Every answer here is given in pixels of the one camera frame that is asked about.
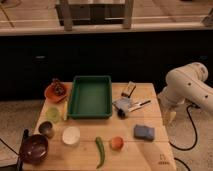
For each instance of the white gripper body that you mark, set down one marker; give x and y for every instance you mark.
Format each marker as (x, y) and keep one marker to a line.
(167, 107)

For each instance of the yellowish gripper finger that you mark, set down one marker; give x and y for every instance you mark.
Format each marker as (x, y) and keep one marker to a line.
(171, 116)

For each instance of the blue sponge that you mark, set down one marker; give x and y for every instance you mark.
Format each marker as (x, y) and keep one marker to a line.
(144, 132)

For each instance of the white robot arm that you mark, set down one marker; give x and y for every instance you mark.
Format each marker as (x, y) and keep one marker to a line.
(185, 83)

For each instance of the green plastic tray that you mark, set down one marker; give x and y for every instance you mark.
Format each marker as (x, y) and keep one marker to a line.
(90, 98)

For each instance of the brown small box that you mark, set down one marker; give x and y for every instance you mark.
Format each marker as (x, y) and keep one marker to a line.
(128, 90)

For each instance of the blue grey cloth bundle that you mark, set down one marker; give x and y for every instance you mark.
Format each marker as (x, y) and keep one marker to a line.
(122, 106)

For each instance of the orange round fruit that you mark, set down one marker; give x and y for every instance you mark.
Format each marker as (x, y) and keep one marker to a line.
(116, 143)

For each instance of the green chili pepper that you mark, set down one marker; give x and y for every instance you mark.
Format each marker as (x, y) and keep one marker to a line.
(100, 146)

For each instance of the dark grape bunch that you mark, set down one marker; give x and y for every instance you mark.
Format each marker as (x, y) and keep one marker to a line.
(57, 87)

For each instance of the orange bowl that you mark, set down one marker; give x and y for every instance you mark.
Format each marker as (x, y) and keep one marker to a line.
(51, 95)

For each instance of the dark red bowl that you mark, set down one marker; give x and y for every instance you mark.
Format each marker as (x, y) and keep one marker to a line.
(34, 149)

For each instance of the black handled knife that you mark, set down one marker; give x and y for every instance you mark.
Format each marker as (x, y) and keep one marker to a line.
(138, 105)

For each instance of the black spoon handle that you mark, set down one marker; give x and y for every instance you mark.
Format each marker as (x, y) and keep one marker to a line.
(19, 161)

